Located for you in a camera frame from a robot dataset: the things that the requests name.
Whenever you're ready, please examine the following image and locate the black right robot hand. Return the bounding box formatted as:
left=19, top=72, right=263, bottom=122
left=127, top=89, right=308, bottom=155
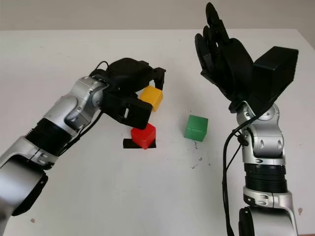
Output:
left=194, top=2, right=254, bottom=114

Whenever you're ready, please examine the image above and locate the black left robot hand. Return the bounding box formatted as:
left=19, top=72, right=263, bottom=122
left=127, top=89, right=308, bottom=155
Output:
left=105, top=58, right=167, bottom=97

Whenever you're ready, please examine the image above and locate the yellow wooden cube block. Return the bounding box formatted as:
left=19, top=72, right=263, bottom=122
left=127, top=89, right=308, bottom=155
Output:
left=139, top=85, right=164, bottom=113

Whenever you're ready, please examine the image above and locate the red wooden cube block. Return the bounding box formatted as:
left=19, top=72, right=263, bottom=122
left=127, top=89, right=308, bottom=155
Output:
left=130, top=122, right=157, bottom=150

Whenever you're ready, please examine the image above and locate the green wooden cube block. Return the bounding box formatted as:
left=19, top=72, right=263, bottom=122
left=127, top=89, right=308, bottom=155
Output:
left=184, top=115, right=209, bottom=142

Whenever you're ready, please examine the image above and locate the black tape strip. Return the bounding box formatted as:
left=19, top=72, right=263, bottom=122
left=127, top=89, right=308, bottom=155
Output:
left=122, top=138, right=157, bottom=149

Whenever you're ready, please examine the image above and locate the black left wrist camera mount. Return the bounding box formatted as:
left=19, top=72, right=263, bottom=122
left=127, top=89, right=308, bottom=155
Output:
left=100, top=87, right=152, bottom=130

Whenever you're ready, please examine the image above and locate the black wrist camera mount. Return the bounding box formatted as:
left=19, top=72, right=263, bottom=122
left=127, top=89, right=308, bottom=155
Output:
left=100, top=87, right=152, bottom=130
left=247, top=46, right=299, bottom=116

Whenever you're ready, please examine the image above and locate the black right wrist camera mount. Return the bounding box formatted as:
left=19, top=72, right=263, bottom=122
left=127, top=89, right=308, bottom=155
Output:
left=247, top=46, right=299, bottom=116

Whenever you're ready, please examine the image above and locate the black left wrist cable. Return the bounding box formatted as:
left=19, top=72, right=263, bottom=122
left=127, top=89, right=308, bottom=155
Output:
left=59, top=60, right=111, bottom=155

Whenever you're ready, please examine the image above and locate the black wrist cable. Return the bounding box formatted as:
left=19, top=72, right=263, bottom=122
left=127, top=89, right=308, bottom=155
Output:
left=222, top=118, right=259, bottom=236
left=59, top=60, right=111, bottom=155

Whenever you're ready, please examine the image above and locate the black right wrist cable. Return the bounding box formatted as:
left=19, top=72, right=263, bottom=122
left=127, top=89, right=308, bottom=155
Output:
left=222, top=118, right=259, bottom=236

